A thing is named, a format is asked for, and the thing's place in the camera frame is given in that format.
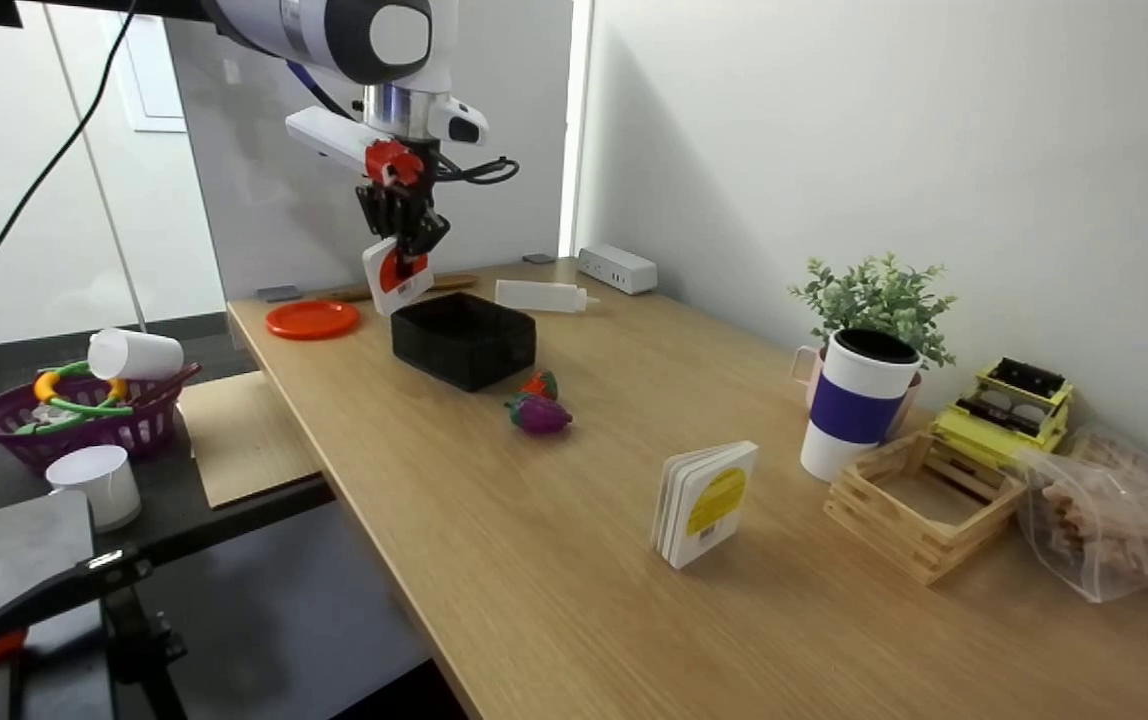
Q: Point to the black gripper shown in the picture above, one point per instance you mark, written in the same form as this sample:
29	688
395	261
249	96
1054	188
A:
398	195

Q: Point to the purple toy grapes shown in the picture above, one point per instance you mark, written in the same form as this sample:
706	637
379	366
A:
536	419

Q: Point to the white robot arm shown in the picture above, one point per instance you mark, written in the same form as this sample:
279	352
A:
398	55

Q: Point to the black box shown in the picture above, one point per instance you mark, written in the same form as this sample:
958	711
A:
465	341

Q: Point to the yellow white board book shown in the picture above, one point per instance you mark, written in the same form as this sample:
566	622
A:
701	497

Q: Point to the orange round plate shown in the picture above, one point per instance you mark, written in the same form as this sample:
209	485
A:
314	323

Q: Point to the white rectangular block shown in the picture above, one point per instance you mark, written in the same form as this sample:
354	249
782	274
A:
536	298

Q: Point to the red toy strawberry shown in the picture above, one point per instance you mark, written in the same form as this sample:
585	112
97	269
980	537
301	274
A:
543	386

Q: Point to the cardboard sheet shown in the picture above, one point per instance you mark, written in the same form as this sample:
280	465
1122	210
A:
243	437

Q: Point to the white paper cup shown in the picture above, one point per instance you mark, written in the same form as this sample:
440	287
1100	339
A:
116	352

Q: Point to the purple plastic basket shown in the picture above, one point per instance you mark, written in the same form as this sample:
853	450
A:
48	419

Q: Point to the white cylinder cup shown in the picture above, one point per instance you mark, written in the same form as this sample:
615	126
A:
102	474

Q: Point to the green artificial plant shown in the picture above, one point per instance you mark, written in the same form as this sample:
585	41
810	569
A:
883	293

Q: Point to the black tripod stand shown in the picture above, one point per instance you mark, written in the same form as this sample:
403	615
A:
48	564

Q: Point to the white purple plant pot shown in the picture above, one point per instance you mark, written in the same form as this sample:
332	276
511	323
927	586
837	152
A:
860	386

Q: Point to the wooden crate tray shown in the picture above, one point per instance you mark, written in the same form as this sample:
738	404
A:
927	507

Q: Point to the yellow black device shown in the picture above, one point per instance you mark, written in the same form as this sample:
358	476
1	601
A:
1011	414

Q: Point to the clear bag of snacks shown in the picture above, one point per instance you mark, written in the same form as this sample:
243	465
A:
1086	519

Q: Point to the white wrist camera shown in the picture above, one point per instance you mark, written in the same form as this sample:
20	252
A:
346	143

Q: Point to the white box at wall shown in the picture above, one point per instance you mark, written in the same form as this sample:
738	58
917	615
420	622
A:
619	269

